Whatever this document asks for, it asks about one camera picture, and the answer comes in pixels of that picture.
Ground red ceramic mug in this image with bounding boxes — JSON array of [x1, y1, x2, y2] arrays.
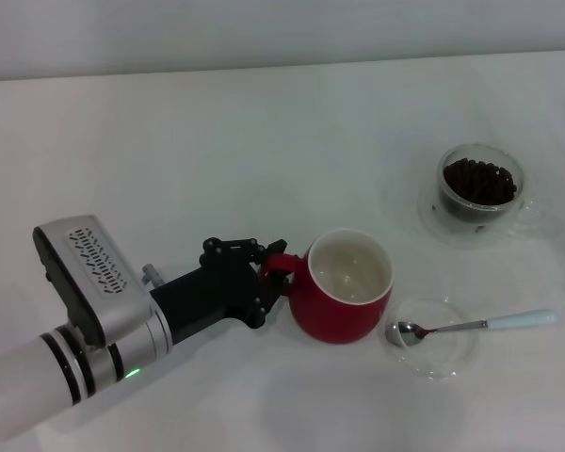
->
[[262, 228, 396, 345]]

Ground coffee bean pile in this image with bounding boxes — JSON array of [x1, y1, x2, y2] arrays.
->
[[442, 158, 518, 207]]

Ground clear glass saucer with crumbs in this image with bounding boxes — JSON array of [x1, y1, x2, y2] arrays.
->
[[416, 181, 552, 249]]

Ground clear glass cup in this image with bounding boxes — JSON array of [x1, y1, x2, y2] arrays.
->
[[435, 143, 550, 236]]

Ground light blue handled metal spoon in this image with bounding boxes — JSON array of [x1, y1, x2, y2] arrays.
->
[[384, 308, 557, 348]]

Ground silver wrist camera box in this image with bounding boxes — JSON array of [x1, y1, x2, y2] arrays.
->
[[32, 215, 159, 349]]

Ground clear empty glass saucer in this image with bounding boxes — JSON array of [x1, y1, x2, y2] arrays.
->
[[380, 296, 480, 381]]

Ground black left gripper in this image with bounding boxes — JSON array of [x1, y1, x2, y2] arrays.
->
[[148, 236, 292, 343]]

